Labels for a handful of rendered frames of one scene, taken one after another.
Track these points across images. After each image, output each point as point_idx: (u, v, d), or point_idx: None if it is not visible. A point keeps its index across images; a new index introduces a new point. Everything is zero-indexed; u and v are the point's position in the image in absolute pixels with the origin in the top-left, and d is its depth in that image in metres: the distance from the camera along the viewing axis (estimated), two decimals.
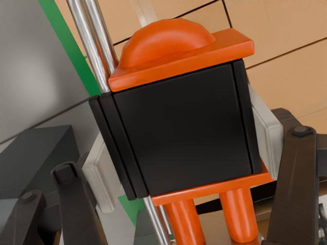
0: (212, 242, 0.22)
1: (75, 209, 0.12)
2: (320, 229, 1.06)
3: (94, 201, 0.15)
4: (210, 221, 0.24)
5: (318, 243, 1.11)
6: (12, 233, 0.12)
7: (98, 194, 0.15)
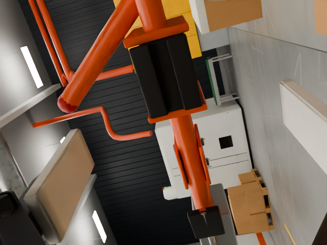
0: None
1: (21, 238, 0.11)
2: None
3: (39, 232, 0.14)
4: None
5: None
6: None
7: (43, 224, 0.14)
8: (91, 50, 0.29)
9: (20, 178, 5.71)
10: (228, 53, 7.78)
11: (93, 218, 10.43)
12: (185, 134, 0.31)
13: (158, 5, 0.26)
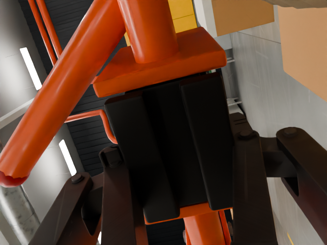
0: None
1: (116, 193, 0.12)
2: None
3: None
4: None
5: None
6: (58, 213, 0.12)
7: None
8: (42, 89, 0.17)
9: None
10: (231, 58, 7.66)
11: None
12: (208, 235, 0.18)
13: (164, 13, 0.13)
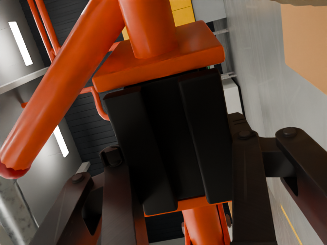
0: None
1: (117, 192, 0.12)
2: None
3: None
4: None
5: None
6: (58, 213, 0.12)
7: None
8: (42, 83, 0.17)
9: None
10: (226, 29, 7.35)
11: None
12: (205, 227, 0.18)
13: (163, 8, 0.13)
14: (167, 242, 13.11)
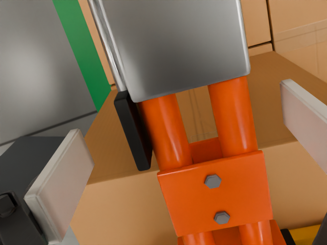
0: None
1: (21, 238, 0.11)
2: None
3: (39, 232, 0.14)
4: None
5: None
6: None
7: (43, 224, 0.14)
8: None
9: None
10: None
11: None
12: (183, 238, 0.21)
13: None
14: None
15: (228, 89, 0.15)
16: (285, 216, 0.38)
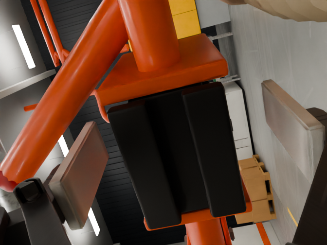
0: None
1: (44, 225, 0.11)
2: None
3: (62, 218, 0.14)
4: None
5: None
6: None
7: (65, 211, 0.14)
8: (45, 96, 0.17)
9: (2, 152, 5.28)
10: (229, 32, 7.38)
11: None
12: (208, 240, 0.18)
13: (167, 23, 0.13)
14: None
15: None
16: None
